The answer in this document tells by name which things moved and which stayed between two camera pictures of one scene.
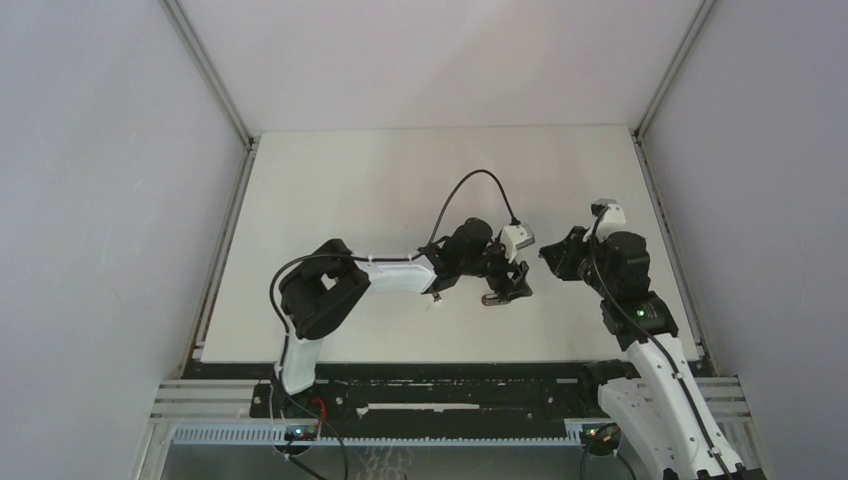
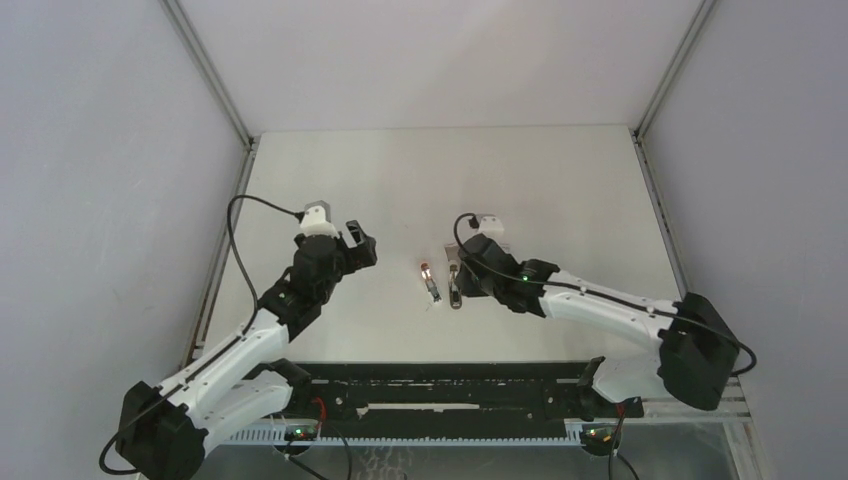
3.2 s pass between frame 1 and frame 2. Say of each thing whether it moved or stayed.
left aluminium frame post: stayed
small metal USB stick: moved
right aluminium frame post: stayed
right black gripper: moved
